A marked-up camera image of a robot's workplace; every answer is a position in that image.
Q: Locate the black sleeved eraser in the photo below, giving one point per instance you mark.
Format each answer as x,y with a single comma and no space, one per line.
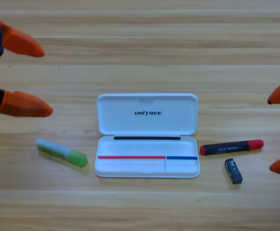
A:
233,171

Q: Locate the red and black marker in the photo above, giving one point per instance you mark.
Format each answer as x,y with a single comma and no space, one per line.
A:
231,147

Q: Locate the green highlighter pen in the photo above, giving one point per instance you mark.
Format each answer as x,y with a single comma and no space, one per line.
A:
62,153

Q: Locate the white Unitree pencil case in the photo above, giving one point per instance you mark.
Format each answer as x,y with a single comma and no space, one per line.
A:
130,146

